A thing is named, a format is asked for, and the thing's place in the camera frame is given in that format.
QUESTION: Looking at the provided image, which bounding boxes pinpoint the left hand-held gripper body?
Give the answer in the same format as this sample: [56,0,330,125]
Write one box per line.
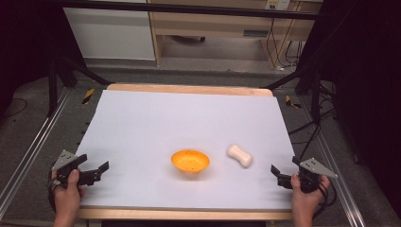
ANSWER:
[51,149,102,189]

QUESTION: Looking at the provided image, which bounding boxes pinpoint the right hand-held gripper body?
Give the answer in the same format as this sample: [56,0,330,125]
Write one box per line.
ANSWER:
[277,157,339,194]

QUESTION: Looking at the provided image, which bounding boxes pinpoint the white bone-shaped toy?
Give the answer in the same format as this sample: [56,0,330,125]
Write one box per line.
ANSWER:
[226,144,254,168]

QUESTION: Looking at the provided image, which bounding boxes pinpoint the orange plastic bowl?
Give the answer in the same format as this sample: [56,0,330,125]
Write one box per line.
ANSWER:
[170,148,211,175]

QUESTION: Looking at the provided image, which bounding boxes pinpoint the person's right hand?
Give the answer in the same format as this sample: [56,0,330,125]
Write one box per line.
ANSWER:
[289,173,331,218]

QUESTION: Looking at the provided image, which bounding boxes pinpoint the person's left hand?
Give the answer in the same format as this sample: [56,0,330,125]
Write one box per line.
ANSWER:
[51,168,85,219]

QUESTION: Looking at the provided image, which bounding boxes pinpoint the yellow black striped marker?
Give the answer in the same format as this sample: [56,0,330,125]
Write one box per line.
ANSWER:
[81,88,96,105]
[285,95,303,110]

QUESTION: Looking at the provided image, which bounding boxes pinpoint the white table mat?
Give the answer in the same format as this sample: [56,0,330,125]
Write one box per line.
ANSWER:
[76,89,300,211]

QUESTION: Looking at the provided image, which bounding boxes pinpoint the white cabinet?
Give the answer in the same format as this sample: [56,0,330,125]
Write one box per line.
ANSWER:
[62,7,157,61]

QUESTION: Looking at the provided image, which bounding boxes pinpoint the aluminium floor rail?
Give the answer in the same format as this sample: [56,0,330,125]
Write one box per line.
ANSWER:
[299,96,367,227]
[0,87,74,218]

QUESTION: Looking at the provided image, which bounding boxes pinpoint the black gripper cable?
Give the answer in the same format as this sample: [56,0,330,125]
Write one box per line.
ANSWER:
[312,176,338,219]

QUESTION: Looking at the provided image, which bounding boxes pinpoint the black floor cables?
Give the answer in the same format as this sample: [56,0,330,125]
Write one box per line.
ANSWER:
[288,79,339,160]

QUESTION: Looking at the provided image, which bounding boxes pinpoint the hanging cables under desk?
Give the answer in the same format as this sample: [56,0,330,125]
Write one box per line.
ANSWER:
[265,17,305,71]

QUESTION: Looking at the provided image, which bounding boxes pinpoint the black metal frame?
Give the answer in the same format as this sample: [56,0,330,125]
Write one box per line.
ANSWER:
[44,0,335,126]

